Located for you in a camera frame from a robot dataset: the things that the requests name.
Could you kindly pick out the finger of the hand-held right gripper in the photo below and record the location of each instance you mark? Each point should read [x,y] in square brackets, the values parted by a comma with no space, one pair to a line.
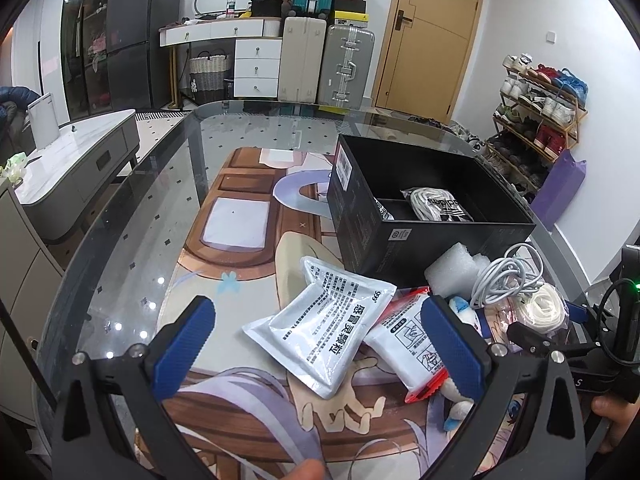
[530,336]
[577,315]

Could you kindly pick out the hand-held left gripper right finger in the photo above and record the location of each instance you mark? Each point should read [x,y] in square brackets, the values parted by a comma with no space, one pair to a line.
[454,352]

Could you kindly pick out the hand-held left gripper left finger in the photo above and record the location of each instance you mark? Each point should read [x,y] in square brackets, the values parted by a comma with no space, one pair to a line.
[184,347]

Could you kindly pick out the white packet with red edges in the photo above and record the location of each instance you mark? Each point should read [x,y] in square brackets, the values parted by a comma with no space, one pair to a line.
[402,342]

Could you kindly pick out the silver foil medicine pouch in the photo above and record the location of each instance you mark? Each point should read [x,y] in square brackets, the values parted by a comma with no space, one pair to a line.
[310,330]

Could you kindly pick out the black cardboard box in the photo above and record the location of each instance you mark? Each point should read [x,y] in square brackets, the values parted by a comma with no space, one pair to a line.
[365,230]

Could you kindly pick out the person's right hand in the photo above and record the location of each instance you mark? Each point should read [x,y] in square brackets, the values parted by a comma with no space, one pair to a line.
[612,425]

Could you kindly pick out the person's left hand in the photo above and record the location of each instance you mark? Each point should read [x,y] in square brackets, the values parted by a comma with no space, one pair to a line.
[305,471]

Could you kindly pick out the clear bag of white laces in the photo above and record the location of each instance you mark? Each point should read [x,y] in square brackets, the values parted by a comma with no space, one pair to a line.
[542,305]

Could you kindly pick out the white and blue plush toy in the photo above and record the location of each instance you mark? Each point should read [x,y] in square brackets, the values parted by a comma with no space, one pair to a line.
[462,311]

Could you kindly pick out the white foam piece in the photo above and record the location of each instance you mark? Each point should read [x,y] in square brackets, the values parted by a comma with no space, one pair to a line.
[450,270]

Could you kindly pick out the purple shopping bag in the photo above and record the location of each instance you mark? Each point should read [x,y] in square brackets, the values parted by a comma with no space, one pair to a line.
[560,190]

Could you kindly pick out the printed cartoon desk mat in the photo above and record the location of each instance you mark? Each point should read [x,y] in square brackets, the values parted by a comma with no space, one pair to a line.
[240,220]

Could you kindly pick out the bagged white shoelaces, black label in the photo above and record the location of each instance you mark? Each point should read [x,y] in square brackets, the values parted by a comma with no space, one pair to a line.
[437,205]

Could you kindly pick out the grey side cabinet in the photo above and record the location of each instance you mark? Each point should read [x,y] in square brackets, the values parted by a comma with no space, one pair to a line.
[25,285]

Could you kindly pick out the wooden shoe rack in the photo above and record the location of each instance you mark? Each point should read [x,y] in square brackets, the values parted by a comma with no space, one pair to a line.
[575,125]

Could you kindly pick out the grey low cabinet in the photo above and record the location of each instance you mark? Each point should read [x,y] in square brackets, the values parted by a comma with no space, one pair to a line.
[85,170]

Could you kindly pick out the group of assorted shoes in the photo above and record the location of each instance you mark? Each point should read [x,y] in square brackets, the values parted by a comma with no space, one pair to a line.
[545,105]

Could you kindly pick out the pile of dark shoes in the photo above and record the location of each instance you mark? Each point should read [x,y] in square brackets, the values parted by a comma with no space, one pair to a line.
[450,130]

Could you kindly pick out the white box-shaped device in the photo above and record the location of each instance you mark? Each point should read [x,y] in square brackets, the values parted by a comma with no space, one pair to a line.
[44,122]

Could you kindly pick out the wicker basket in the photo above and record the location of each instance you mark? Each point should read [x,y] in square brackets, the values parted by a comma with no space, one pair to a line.
[209,77]

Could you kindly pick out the wooden door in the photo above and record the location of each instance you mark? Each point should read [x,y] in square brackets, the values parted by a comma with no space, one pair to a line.
[440,60]

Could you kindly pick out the white vanity desk with drawers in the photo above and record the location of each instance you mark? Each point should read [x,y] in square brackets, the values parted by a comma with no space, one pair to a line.
[255,65]

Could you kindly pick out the blue puffer jacket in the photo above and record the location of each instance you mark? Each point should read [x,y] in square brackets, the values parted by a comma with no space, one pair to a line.
[17,97]

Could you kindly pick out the silver suitcase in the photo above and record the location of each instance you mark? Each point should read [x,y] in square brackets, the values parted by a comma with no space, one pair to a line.
[345,67]

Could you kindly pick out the beige suitcase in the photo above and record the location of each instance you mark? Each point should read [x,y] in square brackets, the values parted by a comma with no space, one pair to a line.
[300,60]

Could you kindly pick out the glass door display cabinet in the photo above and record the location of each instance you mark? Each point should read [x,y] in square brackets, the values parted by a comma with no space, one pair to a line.
[82,50]

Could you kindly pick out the dark grey refrigerator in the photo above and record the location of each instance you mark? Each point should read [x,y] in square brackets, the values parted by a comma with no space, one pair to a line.
[140,35]

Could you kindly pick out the clear water bottle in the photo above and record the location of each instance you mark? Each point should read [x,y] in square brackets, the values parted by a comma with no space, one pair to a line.
[230,6]

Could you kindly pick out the black and yellow shoe box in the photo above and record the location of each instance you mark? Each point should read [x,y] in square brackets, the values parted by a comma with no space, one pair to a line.
[350,20]

